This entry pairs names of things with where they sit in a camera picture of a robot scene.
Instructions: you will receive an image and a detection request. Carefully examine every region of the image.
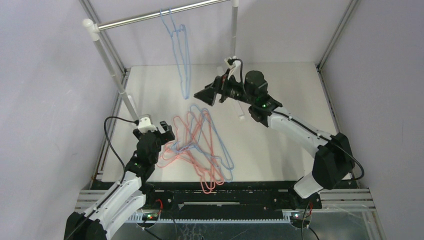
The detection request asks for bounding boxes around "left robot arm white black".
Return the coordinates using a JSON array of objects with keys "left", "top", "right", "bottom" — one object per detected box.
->
[{"left": 64, "top": 117, "right": 175, "bottom": 240}]

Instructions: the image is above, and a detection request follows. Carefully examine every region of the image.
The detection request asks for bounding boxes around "pink wire hanger middle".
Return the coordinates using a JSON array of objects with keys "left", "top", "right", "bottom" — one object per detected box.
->
[{"left": 162, "top": 111, "right": 220, "bottom": 195}]

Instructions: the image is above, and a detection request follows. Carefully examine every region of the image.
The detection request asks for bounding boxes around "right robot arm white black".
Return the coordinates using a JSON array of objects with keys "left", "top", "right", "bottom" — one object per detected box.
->
[{"left": 193, "top": 70, "right": 356, "bottom": 208}]

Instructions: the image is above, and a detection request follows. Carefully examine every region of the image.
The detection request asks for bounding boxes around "black camera cable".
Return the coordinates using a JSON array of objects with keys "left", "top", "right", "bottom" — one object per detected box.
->
[
  {"left": 231, "top": 58, "right": 365, "bottom": 240},
  {"left": 103, "top": 116, "right": 139, "bottom": 186}
]

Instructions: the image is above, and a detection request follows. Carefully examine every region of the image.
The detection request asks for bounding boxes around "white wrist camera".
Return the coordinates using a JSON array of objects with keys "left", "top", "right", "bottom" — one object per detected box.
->
[
  {"left": 224, "top": 55, "right": 241, "bottom": 71},
  {"left": 137, "top": 114, "right": 157, "bottom": 134}
]

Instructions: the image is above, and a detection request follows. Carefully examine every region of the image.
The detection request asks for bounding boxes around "metal clothes rack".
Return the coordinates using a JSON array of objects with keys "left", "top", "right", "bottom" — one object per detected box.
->
[{"left": 82, "top": 0, "right": 240, "bottom": 122}]

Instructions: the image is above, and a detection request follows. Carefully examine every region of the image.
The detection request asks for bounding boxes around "black right camera cable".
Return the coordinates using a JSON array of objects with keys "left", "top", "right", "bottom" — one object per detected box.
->
[{"left": 231, "top": 58, "right": 365, "bottom": 240}]

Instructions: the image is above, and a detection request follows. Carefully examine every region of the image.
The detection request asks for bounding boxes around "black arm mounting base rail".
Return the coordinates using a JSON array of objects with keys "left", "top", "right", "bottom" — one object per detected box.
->
[{"left": 90, "top": 180, "right": 359, "bottom": 221}]

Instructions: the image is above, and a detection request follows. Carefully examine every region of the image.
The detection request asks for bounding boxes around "right circuit board with wires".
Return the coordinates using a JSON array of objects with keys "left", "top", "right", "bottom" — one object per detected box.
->
[{"left": 290, "top": 201, "right": 314, "bottom": 229}]

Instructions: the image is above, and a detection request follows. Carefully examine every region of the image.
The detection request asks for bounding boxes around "left circuit board with wires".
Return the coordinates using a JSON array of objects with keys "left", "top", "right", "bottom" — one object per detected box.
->
[{"left": 136, "top": 198, "right": 164, "bottom": 230}]

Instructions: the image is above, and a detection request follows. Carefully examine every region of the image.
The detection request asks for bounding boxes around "black left camera cable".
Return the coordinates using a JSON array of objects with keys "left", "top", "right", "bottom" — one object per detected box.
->
[{"left": 103, "top": 116, "right": 139, "bottom": 186}]

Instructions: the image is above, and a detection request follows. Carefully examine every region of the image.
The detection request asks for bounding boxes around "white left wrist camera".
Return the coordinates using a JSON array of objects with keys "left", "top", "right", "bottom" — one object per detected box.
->
[{"left": 137, "top": 114, "right": 157, "bottom": 134}]

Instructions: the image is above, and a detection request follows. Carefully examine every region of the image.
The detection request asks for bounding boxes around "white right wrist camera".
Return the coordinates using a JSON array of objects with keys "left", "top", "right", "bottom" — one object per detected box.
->
[{"left": 224, "top": 55, "right": 241, "bottom": 71}]

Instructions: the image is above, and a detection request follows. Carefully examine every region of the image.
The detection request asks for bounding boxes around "circuit board with wires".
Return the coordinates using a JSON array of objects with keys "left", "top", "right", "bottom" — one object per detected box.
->
[
  {"left": 290, "top": 201, "right": 314, "bottom": 229},
  {"left": 136, "top": 198, "right": 164, "bottom": 230}
]

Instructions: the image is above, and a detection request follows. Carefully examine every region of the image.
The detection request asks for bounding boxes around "pink wire hanger left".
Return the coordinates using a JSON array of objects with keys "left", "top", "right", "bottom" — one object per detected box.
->
[{"left": 156, "top": 115, "right": 197, "bottom": 169}]

